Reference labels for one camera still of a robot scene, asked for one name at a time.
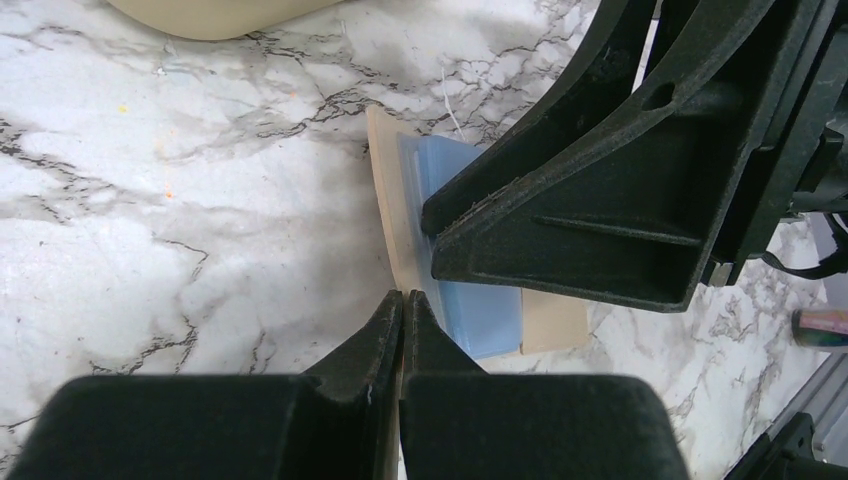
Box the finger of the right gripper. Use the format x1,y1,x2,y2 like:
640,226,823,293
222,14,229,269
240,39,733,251
421,0,636,235

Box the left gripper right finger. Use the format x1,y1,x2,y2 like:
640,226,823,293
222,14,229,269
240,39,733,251
400,291,688,479

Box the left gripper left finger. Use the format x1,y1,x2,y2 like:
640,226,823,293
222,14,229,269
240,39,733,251
10,291,404,479

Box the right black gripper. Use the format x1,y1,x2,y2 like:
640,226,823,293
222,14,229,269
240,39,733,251
431,1,847,312

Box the pink object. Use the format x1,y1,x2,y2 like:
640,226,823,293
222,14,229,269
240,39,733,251
791,309,847,353

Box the beige oval tray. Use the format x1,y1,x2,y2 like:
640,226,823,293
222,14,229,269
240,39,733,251
109,0,339,41

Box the aluminium frame rail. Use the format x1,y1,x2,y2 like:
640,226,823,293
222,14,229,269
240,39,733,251
766,353,847,467

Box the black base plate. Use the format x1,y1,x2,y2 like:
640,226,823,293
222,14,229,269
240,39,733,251
724,412,847,480

